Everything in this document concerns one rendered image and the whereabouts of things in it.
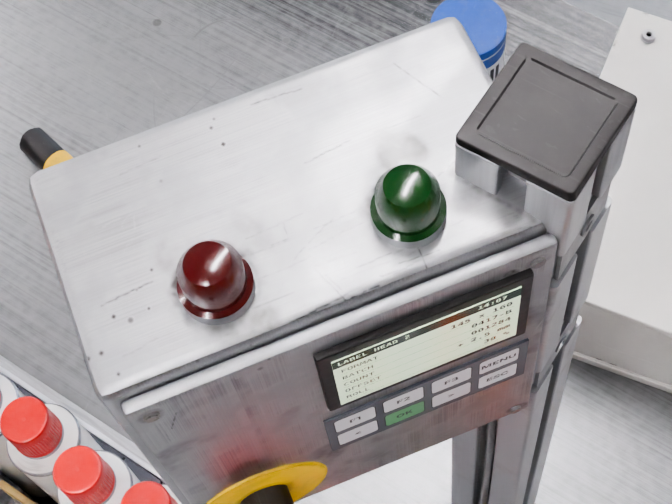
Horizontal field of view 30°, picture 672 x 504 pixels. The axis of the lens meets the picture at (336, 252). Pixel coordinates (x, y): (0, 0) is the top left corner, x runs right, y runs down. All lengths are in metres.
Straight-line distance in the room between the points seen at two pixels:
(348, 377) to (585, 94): 0.13
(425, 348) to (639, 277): 0.56
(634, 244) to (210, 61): 0.48
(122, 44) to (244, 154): 0.85
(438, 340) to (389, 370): 0.02
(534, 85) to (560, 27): 0.84
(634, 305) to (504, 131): 0.59
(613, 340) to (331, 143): 0.63
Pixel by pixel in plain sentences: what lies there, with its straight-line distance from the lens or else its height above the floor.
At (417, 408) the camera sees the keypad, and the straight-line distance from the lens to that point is 0.53.
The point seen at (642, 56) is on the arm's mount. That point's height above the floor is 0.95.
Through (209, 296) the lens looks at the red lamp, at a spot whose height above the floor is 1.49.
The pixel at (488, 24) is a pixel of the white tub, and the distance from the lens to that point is 1.18.
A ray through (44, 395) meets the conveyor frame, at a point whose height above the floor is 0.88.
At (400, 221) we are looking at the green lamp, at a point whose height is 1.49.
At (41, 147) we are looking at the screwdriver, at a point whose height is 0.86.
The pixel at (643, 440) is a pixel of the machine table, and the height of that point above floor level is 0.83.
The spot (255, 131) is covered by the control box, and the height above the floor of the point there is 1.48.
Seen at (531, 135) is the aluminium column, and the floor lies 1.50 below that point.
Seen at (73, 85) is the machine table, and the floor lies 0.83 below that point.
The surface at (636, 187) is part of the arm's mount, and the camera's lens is 1.04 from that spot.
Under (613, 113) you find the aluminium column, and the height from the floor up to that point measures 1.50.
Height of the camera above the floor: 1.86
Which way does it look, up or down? 64 degrees down
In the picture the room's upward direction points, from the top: 11 degrees counter-clockwise
